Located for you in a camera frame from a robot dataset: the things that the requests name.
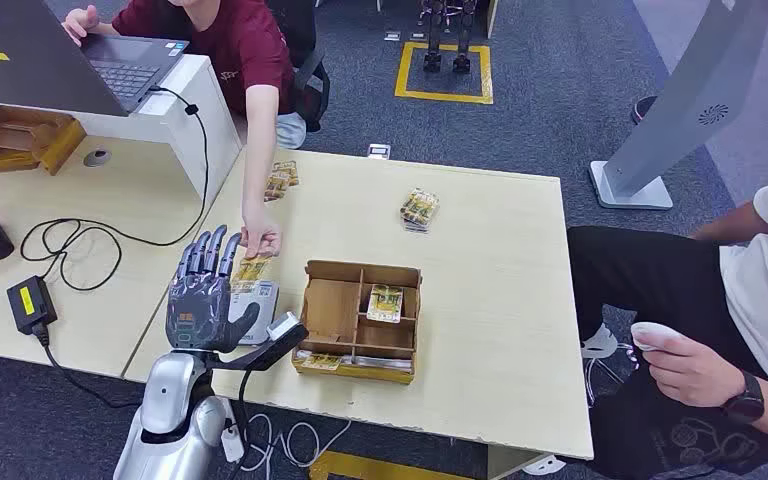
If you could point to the person's right hand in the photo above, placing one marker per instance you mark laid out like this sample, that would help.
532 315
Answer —
79 23

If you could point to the person's left hand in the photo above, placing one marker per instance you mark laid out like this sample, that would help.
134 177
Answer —
689 371
261 235

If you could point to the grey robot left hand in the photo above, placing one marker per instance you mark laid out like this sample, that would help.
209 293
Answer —
198 311

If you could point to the yellow printed ID card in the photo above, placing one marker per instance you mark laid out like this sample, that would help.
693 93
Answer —
251 270

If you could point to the handheld remote controller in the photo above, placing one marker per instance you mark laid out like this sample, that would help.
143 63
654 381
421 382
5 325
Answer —
652 333

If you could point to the autumn tree print key card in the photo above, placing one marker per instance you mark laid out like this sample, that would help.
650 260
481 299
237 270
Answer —
384 303

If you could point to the person's right forearm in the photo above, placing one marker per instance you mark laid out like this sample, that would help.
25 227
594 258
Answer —
735 225
109 28

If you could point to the person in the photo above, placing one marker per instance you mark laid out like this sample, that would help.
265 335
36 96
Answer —
245 46
656 285

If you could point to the yellow printed slot card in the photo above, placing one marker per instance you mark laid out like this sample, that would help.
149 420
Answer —
321 362

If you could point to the wrapped key card stack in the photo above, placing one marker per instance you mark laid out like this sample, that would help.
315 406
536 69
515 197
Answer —
419 208

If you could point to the grey card bundle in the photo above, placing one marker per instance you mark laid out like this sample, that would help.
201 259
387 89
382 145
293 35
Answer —
380 364

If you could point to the dark grey laptop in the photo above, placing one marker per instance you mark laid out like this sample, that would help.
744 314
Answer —
26 60

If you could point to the wooden compartment box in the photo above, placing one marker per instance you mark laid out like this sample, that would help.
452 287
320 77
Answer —
331 311

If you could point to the wooden desk tray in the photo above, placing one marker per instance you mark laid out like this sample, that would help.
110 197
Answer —
20 139

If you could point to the white desk riser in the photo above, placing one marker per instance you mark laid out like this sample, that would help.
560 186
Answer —
178 132

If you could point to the grey desk grommet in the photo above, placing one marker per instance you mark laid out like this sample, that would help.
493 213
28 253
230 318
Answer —
97 158

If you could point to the white power strip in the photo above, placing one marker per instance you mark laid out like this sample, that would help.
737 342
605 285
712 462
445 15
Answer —
232 444

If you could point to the small white floor tag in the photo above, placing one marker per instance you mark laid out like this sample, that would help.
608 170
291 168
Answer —
378 151
418 35
392 35

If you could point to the black power adapter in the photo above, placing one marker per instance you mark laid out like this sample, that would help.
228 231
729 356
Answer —
31 305

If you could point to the yellow floor tape square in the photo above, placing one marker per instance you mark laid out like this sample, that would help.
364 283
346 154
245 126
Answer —
444 97

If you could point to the black humanoid robot legs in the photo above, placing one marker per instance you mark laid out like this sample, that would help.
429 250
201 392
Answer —
434 33

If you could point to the black shoe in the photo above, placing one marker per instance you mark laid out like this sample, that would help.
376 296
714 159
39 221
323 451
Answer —
642 109

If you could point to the grey kiosk stand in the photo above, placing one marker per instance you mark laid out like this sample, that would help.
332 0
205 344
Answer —
689 99

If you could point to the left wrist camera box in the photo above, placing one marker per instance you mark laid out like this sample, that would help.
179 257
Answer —
282 326

